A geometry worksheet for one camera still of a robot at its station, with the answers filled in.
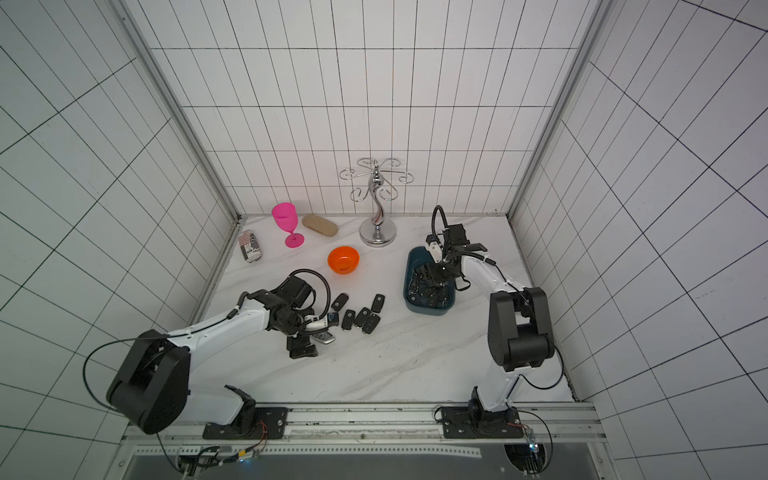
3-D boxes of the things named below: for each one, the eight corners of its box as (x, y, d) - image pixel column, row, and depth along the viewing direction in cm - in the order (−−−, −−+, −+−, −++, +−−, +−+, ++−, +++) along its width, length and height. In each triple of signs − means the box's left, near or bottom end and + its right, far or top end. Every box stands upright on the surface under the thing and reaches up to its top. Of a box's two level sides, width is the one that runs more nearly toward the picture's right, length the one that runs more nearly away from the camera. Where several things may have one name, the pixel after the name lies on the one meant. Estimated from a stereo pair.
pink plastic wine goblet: (282, 248, 112) (269, 218, 99) (287, 233, 117) (275, 202, 104) (302, 248, 112) (291, 218, 99) (306, 233, 117) (296, 202, 104)
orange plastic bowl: (327, 274, 103) (326, 268, 100) (331, 252, 109) (329, 246, 106) (358, 274, 103) (357, 268, 100) (360, 252, 109) (359, 246, 106)
